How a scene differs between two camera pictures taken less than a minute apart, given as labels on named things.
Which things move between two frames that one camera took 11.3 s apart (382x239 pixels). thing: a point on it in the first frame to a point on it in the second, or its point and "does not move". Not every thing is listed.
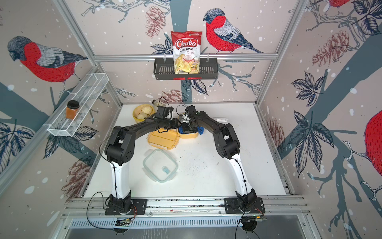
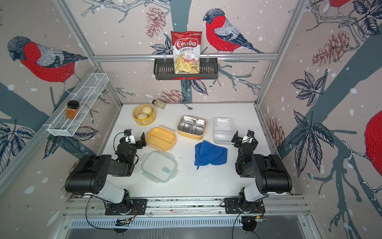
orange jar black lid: [71, 109] does not move
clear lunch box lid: [159, 165] does not move
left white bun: [141, 115] does not move
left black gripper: [175, 125] to [138, 143]
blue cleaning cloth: [200, 130] to [206, 153]
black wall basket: [163, 70] does not move
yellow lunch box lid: [163, 138] does not move
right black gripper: [184, 130] to [238, 141]
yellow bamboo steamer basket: [141, 111] does not move
